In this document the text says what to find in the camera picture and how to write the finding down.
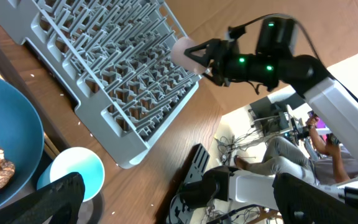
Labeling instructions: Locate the grey dishwasher rack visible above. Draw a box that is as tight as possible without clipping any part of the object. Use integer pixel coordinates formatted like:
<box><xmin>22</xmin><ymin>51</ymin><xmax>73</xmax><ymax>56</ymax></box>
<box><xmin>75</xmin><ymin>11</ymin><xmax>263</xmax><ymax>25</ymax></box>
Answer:
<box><xmin>0</xmin><ymin>0</ymin><xmax>200</xmax><ymax>169</ymax></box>

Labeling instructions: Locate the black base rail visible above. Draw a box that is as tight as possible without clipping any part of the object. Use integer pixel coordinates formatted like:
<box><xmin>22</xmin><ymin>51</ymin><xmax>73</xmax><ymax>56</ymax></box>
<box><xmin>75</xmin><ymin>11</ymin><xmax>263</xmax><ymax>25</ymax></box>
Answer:
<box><xmin>155</xmin><ymin>143</ymin><xmax>210</xmax><ymax>224</ymax></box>

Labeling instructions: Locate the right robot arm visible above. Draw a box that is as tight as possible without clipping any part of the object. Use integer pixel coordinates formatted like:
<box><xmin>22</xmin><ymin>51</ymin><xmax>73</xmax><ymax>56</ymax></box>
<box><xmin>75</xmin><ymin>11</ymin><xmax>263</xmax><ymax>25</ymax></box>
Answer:
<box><xmin>179</xmin><ymin>13</ymin><xmax>358</xmax><ymax>161</ymax></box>

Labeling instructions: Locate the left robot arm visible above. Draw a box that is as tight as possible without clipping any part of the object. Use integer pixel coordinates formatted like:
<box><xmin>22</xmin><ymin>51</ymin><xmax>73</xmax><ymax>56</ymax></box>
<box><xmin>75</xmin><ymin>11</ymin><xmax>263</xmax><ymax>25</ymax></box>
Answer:
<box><xmin>0</xmin><ymin>166</ymin><xmax>358</xmax><ymax>223</ymax></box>

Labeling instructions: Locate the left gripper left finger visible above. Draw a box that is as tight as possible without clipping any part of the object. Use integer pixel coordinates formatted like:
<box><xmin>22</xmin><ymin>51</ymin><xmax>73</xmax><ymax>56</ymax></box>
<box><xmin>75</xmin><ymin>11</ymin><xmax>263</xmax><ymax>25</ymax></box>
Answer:
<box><xmin>0</xmin><ymin>172</ymin><xmax>85</xmax><ymax>224</ymax></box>

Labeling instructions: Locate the brown serving tray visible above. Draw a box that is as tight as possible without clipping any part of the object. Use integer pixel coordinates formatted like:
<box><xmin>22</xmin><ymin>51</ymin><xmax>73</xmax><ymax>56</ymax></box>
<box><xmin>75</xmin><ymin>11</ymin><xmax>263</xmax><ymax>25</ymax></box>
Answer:
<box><xmin>0</xmin><ymin>50</ymin><xmax>105</xmax><ymax>223</ymax></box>

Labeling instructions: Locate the pink cup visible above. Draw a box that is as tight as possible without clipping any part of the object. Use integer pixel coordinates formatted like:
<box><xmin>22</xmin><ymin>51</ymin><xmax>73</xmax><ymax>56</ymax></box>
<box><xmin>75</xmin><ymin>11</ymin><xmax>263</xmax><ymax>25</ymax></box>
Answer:
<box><xmin>170</xmin><ymin>37</ymin><xmax>208</xmax><ymax>75</ymax></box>

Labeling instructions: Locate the seated person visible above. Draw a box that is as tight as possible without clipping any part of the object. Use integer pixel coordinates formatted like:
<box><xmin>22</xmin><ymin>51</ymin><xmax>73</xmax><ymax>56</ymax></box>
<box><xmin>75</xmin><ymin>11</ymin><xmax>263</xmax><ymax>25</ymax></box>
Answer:
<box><xmin>234</xmin><ymin>114</ymin><xmax>358</xmax><ymax>185</ymax></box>

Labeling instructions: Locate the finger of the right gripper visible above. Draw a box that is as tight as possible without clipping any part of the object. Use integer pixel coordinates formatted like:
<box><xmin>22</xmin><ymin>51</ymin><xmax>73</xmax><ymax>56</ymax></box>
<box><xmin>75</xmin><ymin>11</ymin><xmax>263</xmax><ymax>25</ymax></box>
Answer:
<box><xmin>202</xmin><ymin>68</ymin><xmax>226</xmax><ymax>86</ymax></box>
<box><xmin>184</xmin><ymin>39</ymin><xmax>221</xmax><ymax>59</ymax></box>

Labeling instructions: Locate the light blue cup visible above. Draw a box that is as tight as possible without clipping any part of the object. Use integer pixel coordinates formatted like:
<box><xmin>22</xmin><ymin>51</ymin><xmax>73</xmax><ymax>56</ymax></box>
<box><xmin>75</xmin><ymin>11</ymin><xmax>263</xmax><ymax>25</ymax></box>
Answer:
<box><xmin>37</xmin><ymin>147</ymin><xmax>105</xmax><ymax>202</ymax></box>

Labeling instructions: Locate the dark blue bowl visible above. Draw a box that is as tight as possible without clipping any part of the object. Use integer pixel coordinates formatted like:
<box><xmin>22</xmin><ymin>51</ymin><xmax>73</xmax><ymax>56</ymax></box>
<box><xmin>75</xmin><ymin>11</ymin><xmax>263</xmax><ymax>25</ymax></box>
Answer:
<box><xmin>0</xmin><ymin>79</ymin><xmax>44</xmax><ymax>207</ymax></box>

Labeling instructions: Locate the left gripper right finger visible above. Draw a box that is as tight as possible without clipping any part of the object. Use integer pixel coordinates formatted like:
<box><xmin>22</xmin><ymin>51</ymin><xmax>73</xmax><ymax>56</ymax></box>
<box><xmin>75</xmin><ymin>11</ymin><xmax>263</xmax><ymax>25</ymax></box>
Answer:
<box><xmin>272</xmin><ymin>173</ymin><xmax>358</xmax><ymax>224</ymax></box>

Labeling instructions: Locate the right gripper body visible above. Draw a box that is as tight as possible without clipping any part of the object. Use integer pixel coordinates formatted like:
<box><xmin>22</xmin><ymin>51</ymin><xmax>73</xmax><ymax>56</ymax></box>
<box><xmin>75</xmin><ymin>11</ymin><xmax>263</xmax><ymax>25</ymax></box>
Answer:
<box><xmin>211</xmin><ymin>40</ymin><xmax>256</xmax><ymax>86</ymax></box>

